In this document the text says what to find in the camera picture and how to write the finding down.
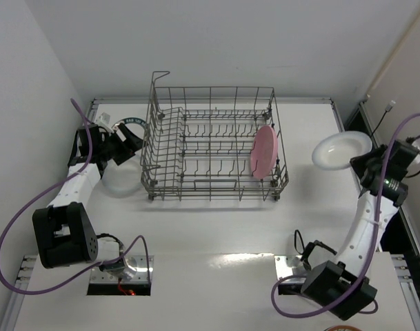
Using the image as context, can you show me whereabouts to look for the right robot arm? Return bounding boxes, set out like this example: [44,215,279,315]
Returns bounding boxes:
[301,137,420,321]

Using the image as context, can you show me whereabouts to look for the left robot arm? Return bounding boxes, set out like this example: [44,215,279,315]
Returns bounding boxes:
[32,120,144,269]

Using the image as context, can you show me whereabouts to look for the wrist white camera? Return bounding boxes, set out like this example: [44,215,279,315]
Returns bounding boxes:
[93,112,110,130]
[410,141,420,175]

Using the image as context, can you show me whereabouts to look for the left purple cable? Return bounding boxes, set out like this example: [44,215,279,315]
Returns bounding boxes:
[0,97,152,298]

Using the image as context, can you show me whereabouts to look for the pink plastic plate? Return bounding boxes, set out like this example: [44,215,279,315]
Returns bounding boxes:
[250,126,278,180]

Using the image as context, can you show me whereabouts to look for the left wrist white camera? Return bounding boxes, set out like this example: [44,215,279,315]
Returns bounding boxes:
[93,112,110,130]

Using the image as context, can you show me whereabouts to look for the metal base plate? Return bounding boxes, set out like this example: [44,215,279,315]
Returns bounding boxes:
[274,255,308,279]
[89,255,154,285]

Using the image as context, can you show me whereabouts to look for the hanging black usb cable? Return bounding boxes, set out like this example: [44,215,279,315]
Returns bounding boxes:
[368,99,397,146]

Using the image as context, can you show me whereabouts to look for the purple cable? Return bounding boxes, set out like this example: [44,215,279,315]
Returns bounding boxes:
[0,97,152,298]
[271,112,420,318]

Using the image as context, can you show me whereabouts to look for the green rimmed printed plate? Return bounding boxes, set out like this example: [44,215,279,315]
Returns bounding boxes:
[112,117,147,132]

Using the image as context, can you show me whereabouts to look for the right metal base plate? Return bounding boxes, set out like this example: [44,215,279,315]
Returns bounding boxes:
[274,255,308,279]

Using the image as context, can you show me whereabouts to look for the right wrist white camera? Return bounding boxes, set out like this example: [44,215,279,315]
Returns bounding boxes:
[410,141,420,175]

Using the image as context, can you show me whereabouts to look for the grey wire dish rack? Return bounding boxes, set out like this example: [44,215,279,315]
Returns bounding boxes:
[141,71,289,201]

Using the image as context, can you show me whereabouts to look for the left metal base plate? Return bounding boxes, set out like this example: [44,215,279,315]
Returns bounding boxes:
[89,255,154,285]

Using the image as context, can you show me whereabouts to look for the brown round object bottom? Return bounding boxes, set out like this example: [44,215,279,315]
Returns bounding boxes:
[324,325,362,331]

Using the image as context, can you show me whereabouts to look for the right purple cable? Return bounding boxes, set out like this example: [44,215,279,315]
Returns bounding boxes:
[271,112,420,318]

